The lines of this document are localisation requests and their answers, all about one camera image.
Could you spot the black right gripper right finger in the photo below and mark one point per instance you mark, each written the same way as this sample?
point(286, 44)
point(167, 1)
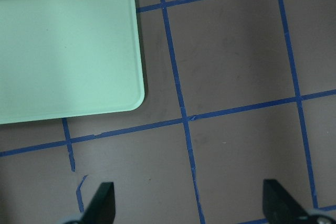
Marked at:
point(279, 206)

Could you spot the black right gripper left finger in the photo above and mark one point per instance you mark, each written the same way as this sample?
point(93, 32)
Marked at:
point(102, 206)

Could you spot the mint green rectangular tray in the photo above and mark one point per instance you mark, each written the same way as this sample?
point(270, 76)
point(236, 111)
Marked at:
point(66, 58)

